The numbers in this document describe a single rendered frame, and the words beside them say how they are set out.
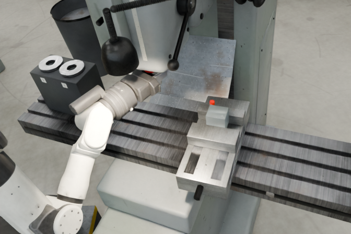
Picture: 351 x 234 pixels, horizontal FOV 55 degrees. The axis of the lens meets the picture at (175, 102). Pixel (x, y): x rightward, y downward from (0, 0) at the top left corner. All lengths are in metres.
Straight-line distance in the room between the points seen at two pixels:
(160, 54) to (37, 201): 0.44
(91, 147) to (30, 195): 0.18
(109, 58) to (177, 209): 0.60
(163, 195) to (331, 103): 1.89
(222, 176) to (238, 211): 0.92
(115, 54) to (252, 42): 0.74
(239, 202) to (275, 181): 0.87
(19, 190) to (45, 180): 1.76
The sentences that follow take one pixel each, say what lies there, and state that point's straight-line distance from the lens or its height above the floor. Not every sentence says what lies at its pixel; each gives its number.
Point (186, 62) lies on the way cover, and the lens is 1.37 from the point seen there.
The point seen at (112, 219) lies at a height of 0.78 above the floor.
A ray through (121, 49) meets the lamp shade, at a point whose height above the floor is 1.51.
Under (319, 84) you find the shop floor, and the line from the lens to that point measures 2.91.
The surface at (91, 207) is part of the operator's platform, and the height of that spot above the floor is 0.40.
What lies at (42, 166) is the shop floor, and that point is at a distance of 2.64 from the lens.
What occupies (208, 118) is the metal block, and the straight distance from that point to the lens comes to 1.02.
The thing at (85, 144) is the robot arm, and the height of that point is 1.24.
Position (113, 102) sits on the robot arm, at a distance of 0.91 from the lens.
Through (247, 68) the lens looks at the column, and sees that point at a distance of 1.37.
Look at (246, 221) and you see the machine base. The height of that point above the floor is 0.20.
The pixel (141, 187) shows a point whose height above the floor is 0.90.
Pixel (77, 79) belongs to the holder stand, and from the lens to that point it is 1.21.
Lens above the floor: 1.86
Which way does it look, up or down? 43 degrees down
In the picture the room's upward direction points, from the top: 10 degrees counter-clockwise
